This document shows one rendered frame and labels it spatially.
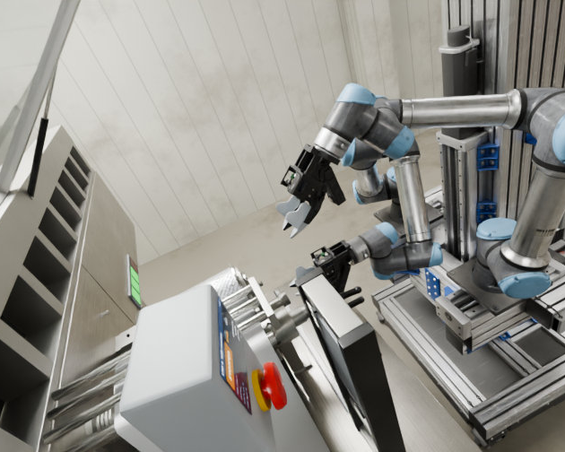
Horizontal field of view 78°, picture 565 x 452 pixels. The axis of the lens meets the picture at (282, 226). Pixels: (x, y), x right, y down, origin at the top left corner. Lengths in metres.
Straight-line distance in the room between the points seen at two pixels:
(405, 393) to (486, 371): 0.88
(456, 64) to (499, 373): 1.30
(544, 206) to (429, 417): 0.57
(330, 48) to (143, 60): 1.60
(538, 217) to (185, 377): 0.95
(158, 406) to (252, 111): 3.22
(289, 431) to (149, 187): 2.93
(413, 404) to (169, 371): 0.90
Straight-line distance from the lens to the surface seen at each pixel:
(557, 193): 1.01
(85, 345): 0.84
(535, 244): 1.09
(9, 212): 0.87
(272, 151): 3.50
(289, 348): 1.05
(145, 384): 0.20
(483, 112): 1.00
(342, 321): 0.52
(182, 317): 0.22
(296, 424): 0.73
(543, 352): 2.00
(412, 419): 1.04
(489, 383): 1.88
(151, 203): 3.50
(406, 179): 1.17
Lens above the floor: 1.85
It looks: 34 degrees down
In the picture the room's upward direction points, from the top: 22 degrees counter-clockwise
